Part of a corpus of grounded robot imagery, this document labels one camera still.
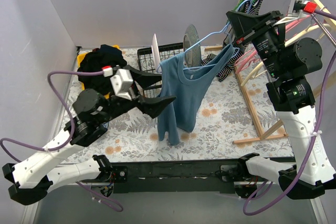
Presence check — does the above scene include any white plate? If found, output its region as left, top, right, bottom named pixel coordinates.
left=151, top=34, right=161, bottom=73

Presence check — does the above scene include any thick pink hanger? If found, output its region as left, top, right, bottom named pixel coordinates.
left=235, top=16, right=308, bottom=74

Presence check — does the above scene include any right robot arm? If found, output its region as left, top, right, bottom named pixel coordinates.
left=226, top=10, right=335, bottom=199

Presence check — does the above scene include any black wire dish rack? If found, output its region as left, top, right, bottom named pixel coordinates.
left=137, top=42, right=183, bottom=98

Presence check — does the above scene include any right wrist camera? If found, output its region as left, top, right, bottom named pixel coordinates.
left=275, top=0, right=317, bottom=25

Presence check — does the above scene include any aluminium frame rail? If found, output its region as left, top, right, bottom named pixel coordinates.
left=22, top=185, right=93, bottom=223

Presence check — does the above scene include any yellow plastic tray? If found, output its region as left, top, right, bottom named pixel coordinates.
left=77, top=45, right=121, bottom=96

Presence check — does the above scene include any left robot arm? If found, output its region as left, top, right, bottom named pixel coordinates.
left=2, top=66, right=175, bottom=206

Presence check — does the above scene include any teal tank top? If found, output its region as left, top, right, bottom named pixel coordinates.
left=157, top=45, right=236, bottom=145

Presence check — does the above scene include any floral table mat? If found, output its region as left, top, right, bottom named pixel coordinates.
left=60, top=45, right=295, bottom=162

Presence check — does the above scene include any blue wire hanger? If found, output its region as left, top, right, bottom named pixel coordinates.
left=160, top=0, right=253, bottom=73

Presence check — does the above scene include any striped tank top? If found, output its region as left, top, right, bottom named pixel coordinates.
left=217, top=0, right=263, bottom=82

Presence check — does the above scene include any black tank top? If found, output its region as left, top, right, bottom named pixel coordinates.
left=77, top=44, right=128, bottom=96

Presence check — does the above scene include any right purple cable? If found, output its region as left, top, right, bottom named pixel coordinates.
left=243, top=8, right=336, bottom=216

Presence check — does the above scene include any grey patterned plate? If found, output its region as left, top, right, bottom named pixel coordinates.
left=183, top=24, right=202, bottom=68

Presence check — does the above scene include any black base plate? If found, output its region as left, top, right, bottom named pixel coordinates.
left=111, top=159, right=261, bottom=194

